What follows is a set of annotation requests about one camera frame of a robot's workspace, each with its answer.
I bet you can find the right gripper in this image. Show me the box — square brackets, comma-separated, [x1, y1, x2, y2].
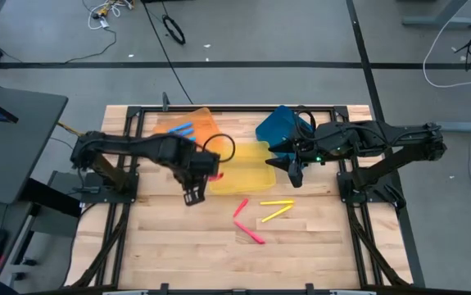
[265, 137, 325, 189]

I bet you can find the yellow highlighter pen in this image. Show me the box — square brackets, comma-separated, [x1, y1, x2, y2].
[260, 203, 295, 224]
[259, 199, 296, 207]

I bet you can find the short pink highlighter pen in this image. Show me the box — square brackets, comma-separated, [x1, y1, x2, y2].
[233, 197, 249, 218]

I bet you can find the thin pink highlighter pen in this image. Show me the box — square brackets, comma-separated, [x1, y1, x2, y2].
[233, 220, 266, 245]

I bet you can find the blue plastic bin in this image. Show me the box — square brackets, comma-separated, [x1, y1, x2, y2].
[255, 105, 316, 159]

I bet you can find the yellow translucent plastic bin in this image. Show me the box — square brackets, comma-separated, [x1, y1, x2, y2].
[208, 141, 278, 196]

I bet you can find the orange translucent plastic bin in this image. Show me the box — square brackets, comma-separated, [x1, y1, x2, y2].
[153, 107, 224, 165]

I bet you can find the large dark grey desk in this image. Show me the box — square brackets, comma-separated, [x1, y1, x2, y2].
[0, 84, 69, 206]

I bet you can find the grey desk foot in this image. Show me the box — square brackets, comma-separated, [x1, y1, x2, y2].
[401, 0, 471, 30]
[434, 110, 471, 134]

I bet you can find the low dark desk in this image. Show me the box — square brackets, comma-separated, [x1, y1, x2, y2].
[0, 199, 35, 295]

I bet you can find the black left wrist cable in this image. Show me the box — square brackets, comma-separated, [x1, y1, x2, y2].
[201, 133, 237, 164]

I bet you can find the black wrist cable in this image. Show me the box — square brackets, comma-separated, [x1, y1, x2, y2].
[201, 133, 237, 164]
[295, 108, 317, 138]

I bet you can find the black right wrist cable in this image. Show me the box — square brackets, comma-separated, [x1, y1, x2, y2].
[295, 108, 317, 138]

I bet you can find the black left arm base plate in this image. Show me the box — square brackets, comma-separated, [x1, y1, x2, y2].
[79, 171, 140, 205]

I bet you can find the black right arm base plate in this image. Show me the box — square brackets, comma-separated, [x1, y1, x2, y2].
[337, 170, 401, 205]

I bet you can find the long black floor cable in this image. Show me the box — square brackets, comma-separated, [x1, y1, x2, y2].
[142, 0, 194, 106]

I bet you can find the yellow cable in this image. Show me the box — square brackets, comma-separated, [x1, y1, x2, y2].
[57, 120, 84, 138]

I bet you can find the coiled black cable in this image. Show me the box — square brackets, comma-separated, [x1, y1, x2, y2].
[161, 14, 187, 46]

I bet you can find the white floor cable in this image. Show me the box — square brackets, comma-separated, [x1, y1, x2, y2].
[422, 0, 471, 89]

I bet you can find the thin black floor cable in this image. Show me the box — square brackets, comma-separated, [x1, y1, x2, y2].
[63, 25, 118, 66]

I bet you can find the white cable with power adapter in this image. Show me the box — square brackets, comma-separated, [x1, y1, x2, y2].
[86, 0, 136, 32]

